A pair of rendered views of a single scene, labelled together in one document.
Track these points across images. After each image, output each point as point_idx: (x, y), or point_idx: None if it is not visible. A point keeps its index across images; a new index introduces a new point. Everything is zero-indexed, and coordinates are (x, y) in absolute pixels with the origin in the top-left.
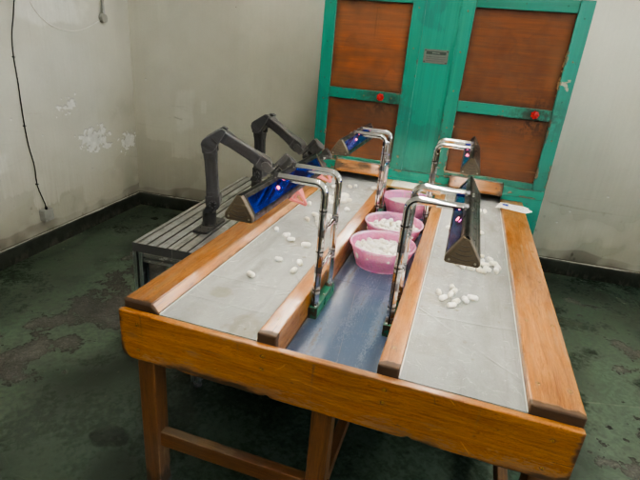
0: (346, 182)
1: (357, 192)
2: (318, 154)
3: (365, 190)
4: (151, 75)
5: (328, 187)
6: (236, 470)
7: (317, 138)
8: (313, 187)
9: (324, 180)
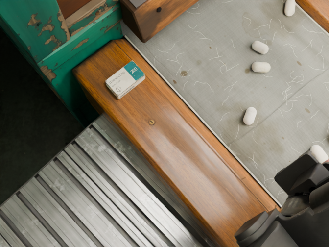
0: (199, 43)
1: (310, 75)
2: (54, 44)
3: (287, 36)
4: None
5: (235, 130)
6: None
7: (23, 13)
8: (261, 197)
9: (187, 113)
